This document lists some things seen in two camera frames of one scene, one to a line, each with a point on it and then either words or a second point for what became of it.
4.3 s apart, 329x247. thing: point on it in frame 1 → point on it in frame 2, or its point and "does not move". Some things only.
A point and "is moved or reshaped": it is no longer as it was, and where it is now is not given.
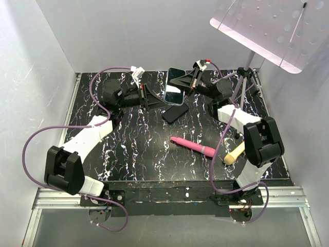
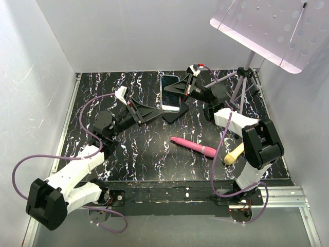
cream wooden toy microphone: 229,159 does not move
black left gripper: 152,101 → 141,113
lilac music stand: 288,33 does not move
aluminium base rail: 283,197 does not move
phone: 175,94 is moved or reshaped
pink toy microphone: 206,150 does not move
